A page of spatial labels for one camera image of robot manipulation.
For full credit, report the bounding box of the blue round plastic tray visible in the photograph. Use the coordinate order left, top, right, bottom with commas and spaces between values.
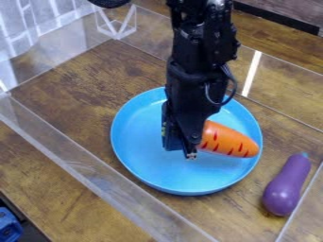
109, 87, 260, 196

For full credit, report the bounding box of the purple toy eggplant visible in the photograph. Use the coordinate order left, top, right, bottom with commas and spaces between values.
263, 152, 311, 216

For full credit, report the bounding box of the blue object at corner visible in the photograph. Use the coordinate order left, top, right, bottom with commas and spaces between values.
0, 207, 23, 242

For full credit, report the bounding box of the black braided cable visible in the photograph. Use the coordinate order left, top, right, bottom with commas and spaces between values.
87, 0, 131, 9

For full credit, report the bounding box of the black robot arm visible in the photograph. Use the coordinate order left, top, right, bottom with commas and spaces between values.
162, 0, 240, 159

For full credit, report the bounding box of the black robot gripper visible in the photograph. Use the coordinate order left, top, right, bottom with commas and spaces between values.
162, 58, 238, 160

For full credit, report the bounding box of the orange toy carrot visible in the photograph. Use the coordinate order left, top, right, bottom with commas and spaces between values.
198, 120, 260, 158

